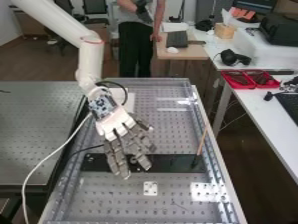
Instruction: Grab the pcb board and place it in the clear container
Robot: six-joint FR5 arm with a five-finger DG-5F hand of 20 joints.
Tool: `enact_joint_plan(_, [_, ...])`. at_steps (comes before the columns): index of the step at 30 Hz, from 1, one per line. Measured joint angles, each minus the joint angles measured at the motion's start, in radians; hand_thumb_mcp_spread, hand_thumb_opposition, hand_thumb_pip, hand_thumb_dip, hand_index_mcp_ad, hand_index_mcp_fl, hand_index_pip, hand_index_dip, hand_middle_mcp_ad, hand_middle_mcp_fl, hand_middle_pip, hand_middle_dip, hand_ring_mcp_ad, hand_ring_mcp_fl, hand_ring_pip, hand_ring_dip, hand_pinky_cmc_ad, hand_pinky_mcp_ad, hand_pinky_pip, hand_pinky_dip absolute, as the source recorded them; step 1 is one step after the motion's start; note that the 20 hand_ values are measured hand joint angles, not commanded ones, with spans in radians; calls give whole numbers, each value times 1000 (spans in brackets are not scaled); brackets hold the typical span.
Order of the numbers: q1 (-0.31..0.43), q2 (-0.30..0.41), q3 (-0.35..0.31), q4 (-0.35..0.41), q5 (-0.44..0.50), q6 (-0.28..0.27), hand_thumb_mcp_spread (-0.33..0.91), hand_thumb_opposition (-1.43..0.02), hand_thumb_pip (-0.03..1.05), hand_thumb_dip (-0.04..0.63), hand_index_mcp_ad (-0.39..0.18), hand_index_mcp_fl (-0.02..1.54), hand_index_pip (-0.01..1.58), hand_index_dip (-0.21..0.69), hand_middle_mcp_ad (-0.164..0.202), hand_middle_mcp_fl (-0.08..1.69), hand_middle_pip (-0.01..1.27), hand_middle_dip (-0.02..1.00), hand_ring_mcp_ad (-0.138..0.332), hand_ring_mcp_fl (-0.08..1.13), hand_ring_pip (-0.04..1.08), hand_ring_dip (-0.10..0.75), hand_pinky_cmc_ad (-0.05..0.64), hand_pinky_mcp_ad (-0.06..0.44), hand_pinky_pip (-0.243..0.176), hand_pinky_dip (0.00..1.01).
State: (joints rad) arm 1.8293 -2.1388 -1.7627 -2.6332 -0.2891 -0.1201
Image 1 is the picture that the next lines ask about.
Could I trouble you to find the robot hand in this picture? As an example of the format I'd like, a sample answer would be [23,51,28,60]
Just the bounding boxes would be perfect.
[85,86,157,180]

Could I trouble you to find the small white circuit board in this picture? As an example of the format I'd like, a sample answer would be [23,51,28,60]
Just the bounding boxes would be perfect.
[141,181,160,197]

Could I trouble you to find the black plate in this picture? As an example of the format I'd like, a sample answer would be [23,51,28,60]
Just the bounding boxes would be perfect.
[81,152,208,174]

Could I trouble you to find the thin stick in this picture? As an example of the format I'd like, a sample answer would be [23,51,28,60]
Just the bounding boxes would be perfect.
[190,124,210,169]

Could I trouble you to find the person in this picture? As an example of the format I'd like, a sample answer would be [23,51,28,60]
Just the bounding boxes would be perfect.
[115,0,166,80]

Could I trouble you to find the wooden desk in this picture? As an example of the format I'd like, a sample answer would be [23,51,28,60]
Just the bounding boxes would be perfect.
[150,31,220,80]

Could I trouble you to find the clear box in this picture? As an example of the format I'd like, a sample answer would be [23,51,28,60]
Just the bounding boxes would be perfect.
[39,77,248,224]

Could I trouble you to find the red tray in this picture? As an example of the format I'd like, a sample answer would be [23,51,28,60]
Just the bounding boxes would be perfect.
[221,70,258,90]
[245,69,282,89]

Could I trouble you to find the black headphones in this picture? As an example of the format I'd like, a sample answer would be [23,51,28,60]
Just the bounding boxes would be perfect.
[220,48,253,67]

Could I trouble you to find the white desk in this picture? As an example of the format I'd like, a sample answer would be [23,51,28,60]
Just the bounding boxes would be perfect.
[212,74,298,186]
[192,25,298,73]

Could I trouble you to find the light wooden tissue box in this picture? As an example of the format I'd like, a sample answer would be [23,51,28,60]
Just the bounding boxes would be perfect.
[213,8,238,41]

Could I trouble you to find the black carrying case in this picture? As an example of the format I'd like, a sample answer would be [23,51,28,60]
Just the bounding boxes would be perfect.
[258,12,298,47]

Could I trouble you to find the black cable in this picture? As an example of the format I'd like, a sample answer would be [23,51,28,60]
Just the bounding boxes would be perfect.
[65,143,107,160]
[95,80,131,106]

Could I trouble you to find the white cable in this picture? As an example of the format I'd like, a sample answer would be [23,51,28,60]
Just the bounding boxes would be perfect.
[20,113,93,224]

